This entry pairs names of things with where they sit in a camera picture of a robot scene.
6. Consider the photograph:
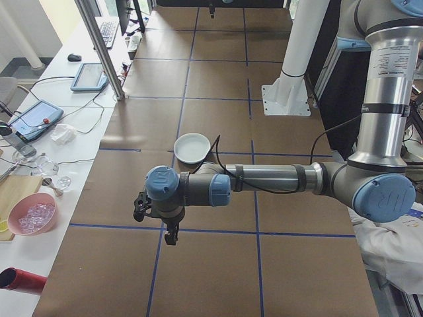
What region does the white plate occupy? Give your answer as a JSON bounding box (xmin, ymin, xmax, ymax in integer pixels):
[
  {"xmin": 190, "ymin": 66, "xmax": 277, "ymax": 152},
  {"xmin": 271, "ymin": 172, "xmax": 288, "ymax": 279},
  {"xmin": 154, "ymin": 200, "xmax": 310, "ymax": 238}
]
[{"xmin": 173, "ymin": 132, "xmax": 211, "ymax": 165}]

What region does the black computer monitor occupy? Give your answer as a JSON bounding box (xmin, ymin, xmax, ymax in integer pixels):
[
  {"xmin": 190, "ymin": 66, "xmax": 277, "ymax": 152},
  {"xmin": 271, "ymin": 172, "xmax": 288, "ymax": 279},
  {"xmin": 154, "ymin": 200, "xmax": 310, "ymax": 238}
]
[{"xmin": 114, "ymin": 0, "xmax": 146, "ymax": 36}]

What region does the black and white keyboard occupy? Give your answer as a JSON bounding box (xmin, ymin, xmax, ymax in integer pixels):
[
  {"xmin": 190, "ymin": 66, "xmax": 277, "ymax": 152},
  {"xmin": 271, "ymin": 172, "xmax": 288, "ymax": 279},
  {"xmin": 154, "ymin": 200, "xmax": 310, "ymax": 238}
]
[{"xmin": 98, "ymin": 20, "xmax": 120, "ymax": 50}]

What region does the small clear glass bowl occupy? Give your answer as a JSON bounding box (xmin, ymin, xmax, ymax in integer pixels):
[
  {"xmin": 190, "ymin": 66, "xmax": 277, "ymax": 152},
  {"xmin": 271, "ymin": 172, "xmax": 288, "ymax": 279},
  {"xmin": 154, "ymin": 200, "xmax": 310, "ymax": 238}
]
[{"xmin": 56, "ymin": 176, "xmax": 73, "ymax": 192}]

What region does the pink bowl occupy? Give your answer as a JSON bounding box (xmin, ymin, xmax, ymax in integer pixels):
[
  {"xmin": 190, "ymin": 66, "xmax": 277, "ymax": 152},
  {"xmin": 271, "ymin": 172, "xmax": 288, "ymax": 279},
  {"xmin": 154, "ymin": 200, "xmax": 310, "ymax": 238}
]
[{"xmin": 7, "ymin": 193, "xmax": 58, "ymax": 236}]

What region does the metal cocktail jigger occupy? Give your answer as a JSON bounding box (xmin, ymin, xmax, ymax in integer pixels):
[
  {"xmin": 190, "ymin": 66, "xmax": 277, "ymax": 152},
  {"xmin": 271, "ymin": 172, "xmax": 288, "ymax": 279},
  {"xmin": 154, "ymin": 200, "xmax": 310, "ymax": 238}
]
[{"xmin": 42, "ymin": 177, "xmax": 64, "ymax": 198}]

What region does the pile of clear ice cubes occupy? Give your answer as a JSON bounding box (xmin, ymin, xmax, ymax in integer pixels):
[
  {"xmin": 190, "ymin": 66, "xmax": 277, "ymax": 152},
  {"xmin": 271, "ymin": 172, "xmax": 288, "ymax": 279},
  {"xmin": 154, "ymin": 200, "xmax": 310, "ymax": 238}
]
[{"xmin": 18, "ymin": 203, "xmax": 56, "ymax": 232}]

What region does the large clear glass bowl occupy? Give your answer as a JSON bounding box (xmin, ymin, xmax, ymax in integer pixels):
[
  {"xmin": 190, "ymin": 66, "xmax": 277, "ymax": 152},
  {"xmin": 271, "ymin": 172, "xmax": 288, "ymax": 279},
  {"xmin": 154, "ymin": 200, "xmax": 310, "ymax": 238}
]
[{"xmin": 34, "ymin": 155, "xmax": 59, "ymax": 176}]

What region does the crumpled white tissue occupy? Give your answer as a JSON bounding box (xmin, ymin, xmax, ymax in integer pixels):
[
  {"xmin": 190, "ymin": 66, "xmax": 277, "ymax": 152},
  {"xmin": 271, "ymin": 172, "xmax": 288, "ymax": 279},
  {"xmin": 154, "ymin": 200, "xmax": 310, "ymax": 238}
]
[{"xmin": 50, "ymin": 123, "xmax": 79, "ymax": 146}]

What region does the blue teach pendant tablet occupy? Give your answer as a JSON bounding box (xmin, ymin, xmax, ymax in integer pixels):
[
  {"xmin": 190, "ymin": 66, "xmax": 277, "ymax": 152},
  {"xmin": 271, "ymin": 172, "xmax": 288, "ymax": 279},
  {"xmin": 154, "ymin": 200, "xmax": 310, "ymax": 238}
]
[{"xmin": 70, "ymin": 62, "xmax": 109, "ymax": 92}]

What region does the red cylinder tube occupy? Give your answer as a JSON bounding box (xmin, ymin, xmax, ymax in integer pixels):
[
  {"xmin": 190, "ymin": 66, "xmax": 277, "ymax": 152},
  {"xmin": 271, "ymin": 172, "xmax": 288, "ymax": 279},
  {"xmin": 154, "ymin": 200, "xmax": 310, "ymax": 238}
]
[{"xmin": 0, "ymin": 267, "xmax": 48, "ymax": 295}]

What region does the white side desk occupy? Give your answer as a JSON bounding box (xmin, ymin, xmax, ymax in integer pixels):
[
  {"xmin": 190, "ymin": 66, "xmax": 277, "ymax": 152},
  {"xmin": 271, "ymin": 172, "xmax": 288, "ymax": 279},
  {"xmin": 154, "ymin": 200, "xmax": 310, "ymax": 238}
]
[{"xmin": 0, "ymin": 9, "xmax": 133, "ymax": 317}]

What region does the wooden cutting board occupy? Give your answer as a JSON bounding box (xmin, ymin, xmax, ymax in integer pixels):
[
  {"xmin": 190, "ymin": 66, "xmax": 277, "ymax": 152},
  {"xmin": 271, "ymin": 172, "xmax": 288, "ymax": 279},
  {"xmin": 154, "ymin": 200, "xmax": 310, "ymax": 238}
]
[{"xmin": 0, "ymin": 174, "xmax": 44, "ymax": 242}]

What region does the blue pendant with red button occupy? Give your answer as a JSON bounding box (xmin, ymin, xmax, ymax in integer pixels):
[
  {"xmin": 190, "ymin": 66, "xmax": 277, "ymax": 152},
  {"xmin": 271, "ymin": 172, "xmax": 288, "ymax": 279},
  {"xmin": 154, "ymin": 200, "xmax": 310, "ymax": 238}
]
[{"xmin": 8, "ymin": 100, "xmax": 64, "ymax": 143}]

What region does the clear bottle with black cap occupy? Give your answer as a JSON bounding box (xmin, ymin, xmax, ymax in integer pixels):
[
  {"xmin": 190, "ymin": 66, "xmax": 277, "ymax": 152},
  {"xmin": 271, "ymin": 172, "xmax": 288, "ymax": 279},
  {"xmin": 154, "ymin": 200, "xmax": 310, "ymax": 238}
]
[{"xmin": 0, "ymin": 121, "xmax": 37, "ymax": 158}]

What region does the white round pipe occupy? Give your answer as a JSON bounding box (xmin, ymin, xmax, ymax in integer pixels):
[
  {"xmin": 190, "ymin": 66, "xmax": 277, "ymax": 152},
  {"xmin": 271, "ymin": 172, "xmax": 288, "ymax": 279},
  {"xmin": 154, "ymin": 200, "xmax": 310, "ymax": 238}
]
[{"xmin": 0, "ymin": 3, "xmax": 46, "ymax": 70}]

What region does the person's white shirt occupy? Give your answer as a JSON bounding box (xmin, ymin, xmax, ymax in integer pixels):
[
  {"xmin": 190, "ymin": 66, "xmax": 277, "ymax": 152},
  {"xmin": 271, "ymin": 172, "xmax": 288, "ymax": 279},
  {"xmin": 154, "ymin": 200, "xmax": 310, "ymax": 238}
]
[{"xmin": 348, "ymin": 201, "xmax": 423, "ymax": 295}]

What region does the grey chair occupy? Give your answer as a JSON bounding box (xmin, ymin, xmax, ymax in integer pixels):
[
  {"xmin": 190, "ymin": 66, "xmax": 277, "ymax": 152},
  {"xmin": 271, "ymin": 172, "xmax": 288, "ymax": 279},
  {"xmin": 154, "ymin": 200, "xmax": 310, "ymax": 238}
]
[{"xmin": 0, "ymin": 76, "xmax": 27, "ymax": 123}]

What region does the blue badge card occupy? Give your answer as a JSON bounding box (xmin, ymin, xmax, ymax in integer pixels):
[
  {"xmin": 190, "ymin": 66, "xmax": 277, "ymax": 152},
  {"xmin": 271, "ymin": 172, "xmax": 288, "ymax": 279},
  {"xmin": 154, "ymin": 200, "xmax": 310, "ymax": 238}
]
[{"xmin": 405, "ymin": 204, "xmax": 423, "ymax": 219}]

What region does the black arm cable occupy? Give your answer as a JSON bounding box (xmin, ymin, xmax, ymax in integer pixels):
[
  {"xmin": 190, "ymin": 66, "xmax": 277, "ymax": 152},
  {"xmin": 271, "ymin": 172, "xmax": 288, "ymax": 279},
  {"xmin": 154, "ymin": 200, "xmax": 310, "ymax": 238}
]
[{"xmin": 190, "ymin": 134, "xmax": 363, "ymax": 194}]

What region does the white column pedestal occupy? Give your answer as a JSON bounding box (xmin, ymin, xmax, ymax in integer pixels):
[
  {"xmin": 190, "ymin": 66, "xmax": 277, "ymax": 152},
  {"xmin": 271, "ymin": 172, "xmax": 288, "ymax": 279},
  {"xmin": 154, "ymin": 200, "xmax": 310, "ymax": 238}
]
[{"xmin": 260, "ymin": 0, "xmax": 328, "ymax": 117}]

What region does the aluminium profile post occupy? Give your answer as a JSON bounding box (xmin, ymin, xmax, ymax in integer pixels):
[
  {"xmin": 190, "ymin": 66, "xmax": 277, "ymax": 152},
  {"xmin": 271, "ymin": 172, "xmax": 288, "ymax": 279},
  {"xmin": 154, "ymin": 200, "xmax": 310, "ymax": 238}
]
[{"xmin": 75, "ymin": 0, "xmax": 126, "ymax": 102}]

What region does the black frame cover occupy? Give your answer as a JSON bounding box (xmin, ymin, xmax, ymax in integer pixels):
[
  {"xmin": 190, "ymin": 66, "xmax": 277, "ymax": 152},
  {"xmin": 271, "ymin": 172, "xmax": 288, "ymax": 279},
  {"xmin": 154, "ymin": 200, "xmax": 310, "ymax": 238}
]
[{"xmin": 309, "ymin": 0, "xmax": 376, "ymax": 161}]

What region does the thin black desk cable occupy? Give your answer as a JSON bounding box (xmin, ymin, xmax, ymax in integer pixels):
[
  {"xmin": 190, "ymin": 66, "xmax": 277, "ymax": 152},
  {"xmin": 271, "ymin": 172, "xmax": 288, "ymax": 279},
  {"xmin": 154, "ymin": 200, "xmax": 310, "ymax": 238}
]
[{"xmin": 31, "ymin": 75, "xmax": 76, "ymax": 95}]

